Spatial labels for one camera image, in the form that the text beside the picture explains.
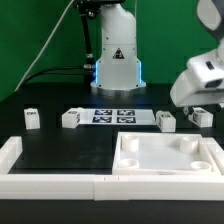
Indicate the white U-shaped obstacle fence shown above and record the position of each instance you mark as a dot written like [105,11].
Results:
[106,187]

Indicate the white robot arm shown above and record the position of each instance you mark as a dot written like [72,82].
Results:
[186,49]

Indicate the white sheet with AprilTags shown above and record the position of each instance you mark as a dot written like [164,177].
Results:
[117,117]

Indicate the white square tabletop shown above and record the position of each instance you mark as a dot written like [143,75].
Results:
[139,153]

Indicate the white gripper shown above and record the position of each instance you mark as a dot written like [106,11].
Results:
[202,83]

